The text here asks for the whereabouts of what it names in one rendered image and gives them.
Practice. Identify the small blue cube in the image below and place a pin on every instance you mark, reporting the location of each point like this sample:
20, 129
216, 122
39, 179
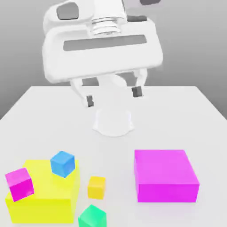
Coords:
62, 164

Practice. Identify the small green cube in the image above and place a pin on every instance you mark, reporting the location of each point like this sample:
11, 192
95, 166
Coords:
92, 217

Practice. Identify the large yellow box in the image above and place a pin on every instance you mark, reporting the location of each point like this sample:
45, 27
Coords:
44, 200

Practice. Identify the small yellow cube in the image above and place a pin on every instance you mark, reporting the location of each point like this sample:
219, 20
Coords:
96, 188

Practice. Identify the large magenta box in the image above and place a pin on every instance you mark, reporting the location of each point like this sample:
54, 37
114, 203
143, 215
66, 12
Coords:
165, 170

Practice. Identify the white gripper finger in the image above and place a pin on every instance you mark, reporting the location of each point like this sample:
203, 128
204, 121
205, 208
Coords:
137, 91
78, 89

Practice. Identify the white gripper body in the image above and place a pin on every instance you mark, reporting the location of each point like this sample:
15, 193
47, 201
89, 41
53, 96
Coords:
106, 58

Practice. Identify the small magenta cube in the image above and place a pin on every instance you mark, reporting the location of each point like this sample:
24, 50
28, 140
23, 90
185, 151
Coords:
20, 186

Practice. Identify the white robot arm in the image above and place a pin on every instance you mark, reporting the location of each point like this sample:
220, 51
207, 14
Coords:
109, 8

